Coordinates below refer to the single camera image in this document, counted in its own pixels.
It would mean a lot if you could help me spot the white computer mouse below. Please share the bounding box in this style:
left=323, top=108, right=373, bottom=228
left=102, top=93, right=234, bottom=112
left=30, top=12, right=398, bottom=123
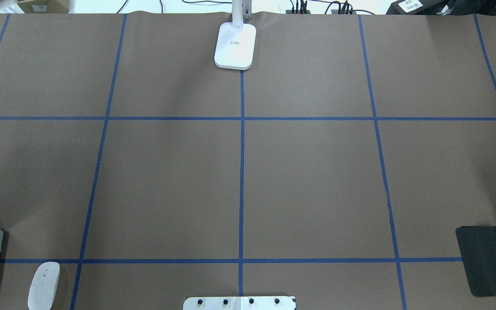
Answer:
left=28, top=261, right=60, bottom=310

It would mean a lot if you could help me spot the black mouse pad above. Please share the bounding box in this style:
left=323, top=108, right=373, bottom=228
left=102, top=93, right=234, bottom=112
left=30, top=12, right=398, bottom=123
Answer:
left=455, top=226, right=496, bottom=298

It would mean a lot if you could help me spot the white desk lamp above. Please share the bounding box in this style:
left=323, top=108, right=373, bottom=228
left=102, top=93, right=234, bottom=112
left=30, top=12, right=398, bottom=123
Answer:
left=213, top=0, right=257, bottom=70

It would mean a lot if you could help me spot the black box with label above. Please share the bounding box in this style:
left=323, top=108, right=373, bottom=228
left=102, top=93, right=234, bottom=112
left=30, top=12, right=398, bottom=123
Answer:
left=386, top=0, right=455, bottom=15

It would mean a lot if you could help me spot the cardboard box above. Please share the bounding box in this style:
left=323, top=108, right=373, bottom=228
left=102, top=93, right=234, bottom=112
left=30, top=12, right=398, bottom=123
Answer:
left=16, top=0, right=70, bottom=14

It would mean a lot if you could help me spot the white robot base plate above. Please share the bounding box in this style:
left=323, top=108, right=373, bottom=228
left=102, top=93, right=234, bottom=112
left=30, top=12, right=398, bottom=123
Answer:
left=183, top=296, right=297, bottom=310

